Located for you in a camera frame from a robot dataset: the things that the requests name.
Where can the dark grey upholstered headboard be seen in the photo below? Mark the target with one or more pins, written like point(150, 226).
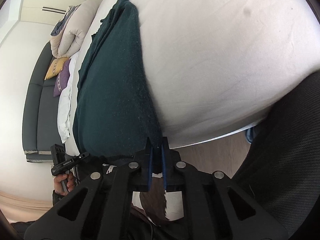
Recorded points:
point(39, 125)

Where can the white pillow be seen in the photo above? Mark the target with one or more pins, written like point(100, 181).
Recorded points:
point(64, 107)

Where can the person left hand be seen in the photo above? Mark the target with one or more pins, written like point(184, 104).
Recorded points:
point(64, 184)

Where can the black clothed person leg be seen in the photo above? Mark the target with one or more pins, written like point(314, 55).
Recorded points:
point(281, 170)

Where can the purple patterned cushion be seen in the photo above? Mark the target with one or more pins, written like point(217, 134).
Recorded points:
point(62, 79)

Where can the folded beige duvet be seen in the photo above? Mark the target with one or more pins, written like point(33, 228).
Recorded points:
point(69, 33)

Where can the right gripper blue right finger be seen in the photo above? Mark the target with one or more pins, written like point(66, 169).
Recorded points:
point(164, 165)

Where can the dark green knit sweater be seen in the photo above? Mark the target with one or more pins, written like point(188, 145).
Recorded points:
point(115, 116)

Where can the yellow patterned cushion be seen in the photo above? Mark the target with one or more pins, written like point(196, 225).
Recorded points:
point(56, 67)

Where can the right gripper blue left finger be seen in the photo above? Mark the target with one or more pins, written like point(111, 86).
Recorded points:
point(149, 150)

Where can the white bed mattress sheet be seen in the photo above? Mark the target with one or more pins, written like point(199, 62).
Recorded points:
point(214, 67)

